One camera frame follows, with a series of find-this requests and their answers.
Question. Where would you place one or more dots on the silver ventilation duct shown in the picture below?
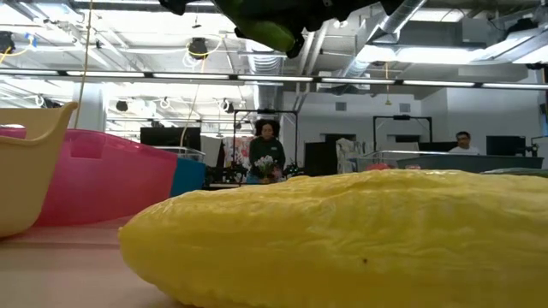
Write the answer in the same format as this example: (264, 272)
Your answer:
(398, 17)

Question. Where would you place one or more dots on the grey-blue plastic bin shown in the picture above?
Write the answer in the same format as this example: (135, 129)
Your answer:
(471, 163)

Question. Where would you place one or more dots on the black ceiling lamp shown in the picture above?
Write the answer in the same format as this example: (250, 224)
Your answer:
(6, 42)
(198, 47)

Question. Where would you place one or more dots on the teal blue plastic bin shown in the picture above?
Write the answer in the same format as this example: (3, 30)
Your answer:
(188, 177)

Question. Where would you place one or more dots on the red tomato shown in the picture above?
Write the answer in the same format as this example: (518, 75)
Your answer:
(377, 167)

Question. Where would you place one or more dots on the person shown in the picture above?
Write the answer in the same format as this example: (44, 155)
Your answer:
(463, 141)
(265, 147)

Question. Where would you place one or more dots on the yellow plastic bin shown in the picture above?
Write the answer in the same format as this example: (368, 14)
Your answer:
(25, 188)

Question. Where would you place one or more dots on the black monitor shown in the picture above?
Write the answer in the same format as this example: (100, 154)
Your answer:
(505, 145)
(169, 137)

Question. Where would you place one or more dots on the long ceiling light strip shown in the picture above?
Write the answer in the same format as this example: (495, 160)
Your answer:
(274, 78)

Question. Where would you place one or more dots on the black cabinet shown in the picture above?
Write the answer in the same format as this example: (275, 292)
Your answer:
(321, 158)

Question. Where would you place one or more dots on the light green cucumber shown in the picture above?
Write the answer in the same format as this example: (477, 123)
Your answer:
(269, 34)

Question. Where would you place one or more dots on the yellow corn cob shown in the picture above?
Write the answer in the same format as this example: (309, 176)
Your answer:
(342, 239)

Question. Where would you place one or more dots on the clear plastic bin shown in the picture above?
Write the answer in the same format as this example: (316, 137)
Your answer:
(364, 159)
(184, 150)

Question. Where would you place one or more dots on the pink-red plastic bin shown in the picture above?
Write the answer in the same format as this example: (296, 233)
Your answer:
(111, 179)

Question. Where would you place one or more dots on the white flower bunch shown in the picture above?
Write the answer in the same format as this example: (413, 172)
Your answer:
(265, 164)

